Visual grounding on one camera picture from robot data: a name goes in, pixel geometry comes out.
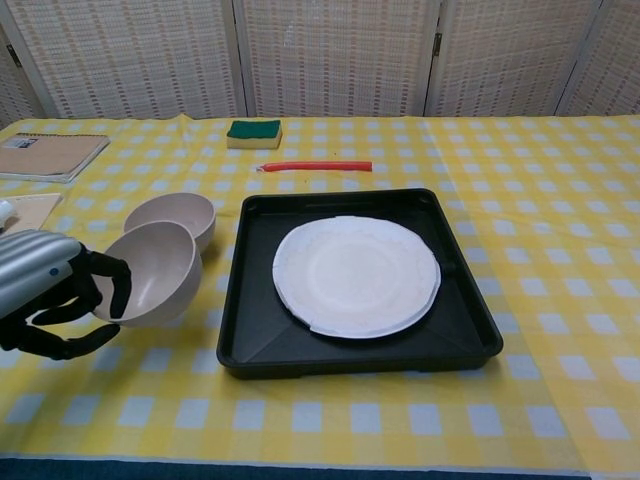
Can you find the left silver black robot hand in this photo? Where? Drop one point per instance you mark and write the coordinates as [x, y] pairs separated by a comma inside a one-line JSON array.
[[35, 270]]

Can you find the beige pink bowl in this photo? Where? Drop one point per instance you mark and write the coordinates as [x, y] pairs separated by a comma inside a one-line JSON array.
[[185, 212], [160, 270]]

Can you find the white paper plate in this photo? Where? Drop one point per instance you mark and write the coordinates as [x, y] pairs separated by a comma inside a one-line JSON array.
[[355, 280]]

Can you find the black square plastic tray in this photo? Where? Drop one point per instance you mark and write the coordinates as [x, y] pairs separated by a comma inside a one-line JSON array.
[[470, 320]]

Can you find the light wooden board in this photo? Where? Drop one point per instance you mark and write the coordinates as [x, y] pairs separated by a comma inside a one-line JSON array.
[[35, 207]]

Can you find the small white object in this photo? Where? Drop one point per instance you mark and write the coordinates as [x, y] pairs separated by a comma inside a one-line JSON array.
[[5, 212]]

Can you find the brown spiral notebook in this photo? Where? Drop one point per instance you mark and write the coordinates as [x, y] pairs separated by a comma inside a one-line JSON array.
[[45, 157]]

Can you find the green and yellow sponge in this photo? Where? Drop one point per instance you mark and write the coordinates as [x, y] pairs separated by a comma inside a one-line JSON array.
[[252, 131]]

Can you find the red orange stick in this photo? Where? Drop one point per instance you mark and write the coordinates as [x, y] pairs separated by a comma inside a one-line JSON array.
[[320, 166]]

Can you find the yellow checkered tablecloth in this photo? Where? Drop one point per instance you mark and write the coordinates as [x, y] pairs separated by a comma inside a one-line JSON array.
[[350, 425]]

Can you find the woven folding screen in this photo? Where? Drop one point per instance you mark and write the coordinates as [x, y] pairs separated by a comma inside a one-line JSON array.
[[335, 60]]

